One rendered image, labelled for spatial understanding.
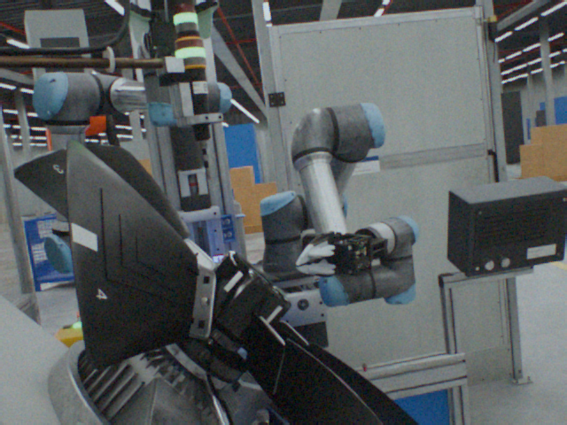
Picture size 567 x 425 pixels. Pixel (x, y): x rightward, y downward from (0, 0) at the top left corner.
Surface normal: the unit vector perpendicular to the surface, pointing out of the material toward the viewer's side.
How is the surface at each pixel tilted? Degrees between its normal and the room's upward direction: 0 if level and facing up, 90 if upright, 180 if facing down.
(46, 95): 82
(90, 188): 71
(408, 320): 89
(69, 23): 90
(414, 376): 90
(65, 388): 52
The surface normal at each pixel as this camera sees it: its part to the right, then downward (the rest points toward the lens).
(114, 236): 0.92, -0.31
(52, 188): 0.55, -0.56
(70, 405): -0.38, -0.37
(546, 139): -0.01, 0.12
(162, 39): 0.32, 0.07
